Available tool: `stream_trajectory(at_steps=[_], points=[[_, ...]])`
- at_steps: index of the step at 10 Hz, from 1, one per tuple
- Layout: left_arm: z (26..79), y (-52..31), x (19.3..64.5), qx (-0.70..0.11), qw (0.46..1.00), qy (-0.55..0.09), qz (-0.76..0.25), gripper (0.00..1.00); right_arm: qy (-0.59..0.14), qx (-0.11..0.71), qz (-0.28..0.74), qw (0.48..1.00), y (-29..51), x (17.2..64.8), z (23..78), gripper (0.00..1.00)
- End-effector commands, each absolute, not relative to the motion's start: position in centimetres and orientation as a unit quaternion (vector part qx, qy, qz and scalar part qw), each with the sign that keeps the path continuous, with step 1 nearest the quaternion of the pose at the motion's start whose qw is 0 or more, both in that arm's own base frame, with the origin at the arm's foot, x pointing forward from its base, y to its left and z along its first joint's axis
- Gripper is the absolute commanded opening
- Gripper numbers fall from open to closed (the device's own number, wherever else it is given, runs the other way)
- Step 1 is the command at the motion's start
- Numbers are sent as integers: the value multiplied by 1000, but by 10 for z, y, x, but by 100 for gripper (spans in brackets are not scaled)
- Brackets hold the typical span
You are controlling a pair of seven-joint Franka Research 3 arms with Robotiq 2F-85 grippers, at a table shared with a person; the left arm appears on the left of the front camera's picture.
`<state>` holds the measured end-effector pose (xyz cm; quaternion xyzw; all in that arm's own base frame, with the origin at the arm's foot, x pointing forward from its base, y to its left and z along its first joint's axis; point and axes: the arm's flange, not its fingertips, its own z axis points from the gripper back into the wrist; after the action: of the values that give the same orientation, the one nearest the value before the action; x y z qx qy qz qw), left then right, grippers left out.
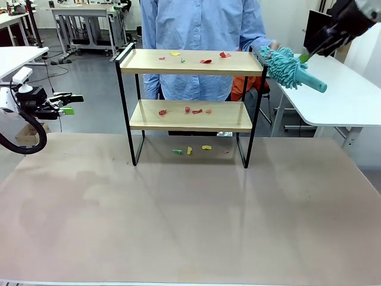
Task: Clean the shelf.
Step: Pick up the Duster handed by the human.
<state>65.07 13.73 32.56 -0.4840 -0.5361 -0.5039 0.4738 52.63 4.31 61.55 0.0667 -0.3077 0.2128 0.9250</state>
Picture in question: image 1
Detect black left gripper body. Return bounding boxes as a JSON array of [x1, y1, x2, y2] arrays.
[[15, 85, 54, 120]]

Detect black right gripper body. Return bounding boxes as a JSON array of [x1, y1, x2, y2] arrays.
[[327, 0, 375, 39]]

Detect teal chenille duster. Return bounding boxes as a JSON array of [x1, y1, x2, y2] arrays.
[[257, 45, 329, 94]]

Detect person left forearm blue sleeve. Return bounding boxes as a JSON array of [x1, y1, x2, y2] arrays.
[[239, 27, 273, 53]]

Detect flat cardboard sheet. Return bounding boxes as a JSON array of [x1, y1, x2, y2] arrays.
[[335, 44, 354, 62]]

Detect black monitor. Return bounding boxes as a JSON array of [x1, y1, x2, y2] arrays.
[[303, 10, 335, 55]]

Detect open cardboard box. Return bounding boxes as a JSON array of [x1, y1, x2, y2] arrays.
[[14, 122, 51, 145]]

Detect white rectangular table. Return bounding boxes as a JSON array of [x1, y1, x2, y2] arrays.
[[0, 46, 50, 85]]

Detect white rounded table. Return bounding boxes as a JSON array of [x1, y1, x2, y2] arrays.
[[269, 52, 381, 150]]

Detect black stand pole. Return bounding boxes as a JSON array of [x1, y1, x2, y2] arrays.
[[24, 0, 44, 49]]

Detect white cluttered workbench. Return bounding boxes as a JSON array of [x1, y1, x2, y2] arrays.
[[0, 8, 39, 48]]

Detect grey metal desk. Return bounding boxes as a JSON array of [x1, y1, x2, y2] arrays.
[[49, 7, 126, 59]]

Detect orange jacket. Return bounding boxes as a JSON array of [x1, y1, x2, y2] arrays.
[[231, 75, 270, 102]]

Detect person torso blue shirt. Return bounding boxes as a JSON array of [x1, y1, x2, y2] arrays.
[[139, 0, 267, 102]]

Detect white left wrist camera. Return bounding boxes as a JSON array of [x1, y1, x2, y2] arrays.
[[12, 66, 33, 94]]

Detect black braided cable hose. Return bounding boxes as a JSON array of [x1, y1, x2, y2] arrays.
[[0, 109, 48, 156]]

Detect wooden two-tier black-frame shelf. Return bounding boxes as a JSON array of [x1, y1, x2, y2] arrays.
[[114, 42, 269, 169]]

